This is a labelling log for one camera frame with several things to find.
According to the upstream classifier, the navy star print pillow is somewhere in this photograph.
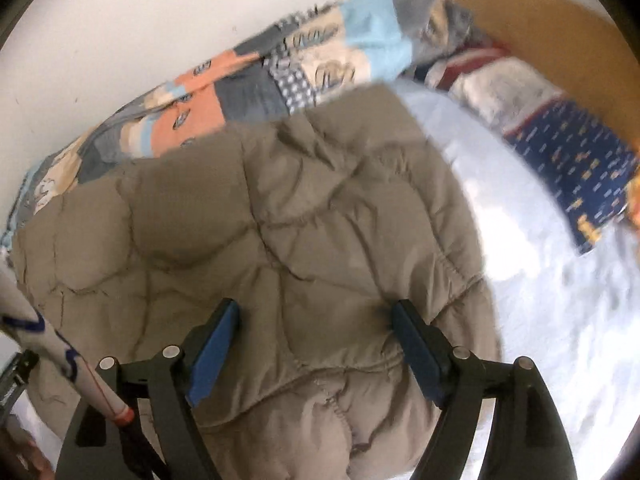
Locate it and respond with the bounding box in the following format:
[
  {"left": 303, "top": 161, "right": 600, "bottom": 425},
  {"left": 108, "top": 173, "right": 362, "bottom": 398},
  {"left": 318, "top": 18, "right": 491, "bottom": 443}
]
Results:
[{"left": 422, "top": 47, "right": 640, "bottom": 256}]

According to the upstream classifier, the patchwork printed blanket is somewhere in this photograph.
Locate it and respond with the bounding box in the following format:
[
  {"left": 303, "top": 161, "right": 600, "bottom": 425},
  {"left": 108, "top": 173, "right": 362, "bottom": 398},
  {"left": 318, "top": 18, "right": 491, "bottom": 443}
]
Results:
[{"left": 0, "top": 0, "right": 493, "bottom": 256}]

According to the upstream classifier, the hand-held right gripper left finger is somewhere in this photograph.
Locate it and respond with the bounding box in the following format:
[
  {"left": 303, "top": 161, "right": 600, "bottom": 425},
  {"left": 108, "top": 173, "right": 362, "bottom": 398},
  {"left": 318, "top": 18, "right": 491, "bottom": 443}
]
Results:
[{"left": 54, "top": 298, "right": 240, "bottom": 480}]

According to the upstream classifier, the olive quilted hooded jacket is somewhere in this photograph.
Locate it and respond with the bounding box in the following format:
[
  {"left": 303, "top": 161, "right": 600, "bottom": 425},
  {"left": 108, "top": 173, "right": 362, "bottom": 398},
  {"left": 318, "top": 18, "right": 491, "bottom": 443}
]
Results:
[{"left": 10, "top": 82, "right": 503, "bottom": 480}]

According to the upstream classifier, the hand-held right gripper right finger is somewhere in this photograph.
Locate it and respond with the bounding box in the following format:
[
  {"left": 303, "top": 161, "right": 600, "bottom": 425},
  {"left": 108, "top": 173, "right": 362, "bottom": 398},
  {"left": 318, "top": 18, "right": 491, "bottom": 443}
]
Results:
[{"left": 390, "top": 299, "right": 578, "bottom": 480}]

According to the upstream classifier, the person's left hand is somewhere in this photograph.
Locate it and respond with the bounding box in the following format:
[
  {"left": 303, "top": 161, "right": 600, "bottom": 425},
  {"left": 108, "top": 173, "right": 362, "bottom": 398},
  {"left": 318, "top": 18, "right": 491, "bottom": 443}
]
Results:
[{"left": 0, "top": 430, "right": 53, "bottom": 478}]

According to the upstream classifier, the wooden headboard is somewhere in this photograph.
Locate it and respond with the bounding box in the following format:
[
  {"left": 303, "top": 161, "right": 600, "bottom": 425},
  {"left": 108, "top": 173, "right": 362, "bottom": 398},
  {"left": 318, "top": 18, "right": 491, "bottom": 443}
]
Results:
[{"left": 432, "top": 0, "right": 640, "bottom": 161}]

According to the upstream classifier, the orange yellow cloth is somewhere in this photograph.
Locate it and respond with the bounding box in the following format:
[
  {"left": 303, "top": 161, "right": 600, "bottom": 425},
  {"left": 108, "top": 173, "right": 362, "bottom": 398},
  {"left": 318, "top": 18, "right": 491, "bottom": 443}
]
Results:
[{"left": 625, "top": 145, "right": 640, "bottom": 231}]

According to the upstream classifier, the light blue cloud bed sheet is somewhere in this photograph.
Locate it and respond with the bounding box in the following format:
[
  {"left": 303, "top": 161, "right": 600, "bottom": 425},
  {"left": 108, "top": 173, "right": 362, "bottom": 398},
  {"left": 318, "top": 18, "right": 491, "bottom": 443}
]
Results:
[{"left": 390, "top": 80, "right": 640, "bottom": 480}]

